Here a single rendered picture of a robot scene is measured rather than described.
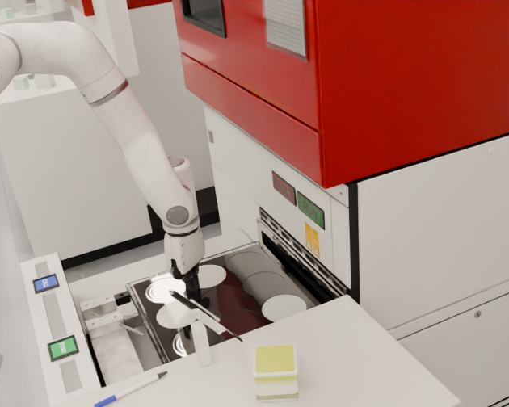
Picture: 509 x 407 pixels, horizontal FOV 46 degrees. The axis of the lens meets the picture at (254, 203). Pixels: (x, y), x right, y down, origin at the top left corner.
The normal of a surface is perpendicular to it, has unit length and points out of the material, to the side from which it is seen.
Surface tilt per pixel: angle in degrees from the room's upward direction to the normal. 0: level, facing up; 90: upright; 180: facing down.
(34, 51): 91
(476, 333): 90
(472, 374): 90
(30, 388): 0
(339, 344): 0
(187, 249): 90
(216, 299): 0
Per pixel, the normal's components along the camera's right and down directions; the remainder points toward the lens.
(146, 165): -0.19, -0.17
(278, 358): -0.10, -0.88
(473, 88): 0.42, 0.40
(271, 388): -0.02, 0.47
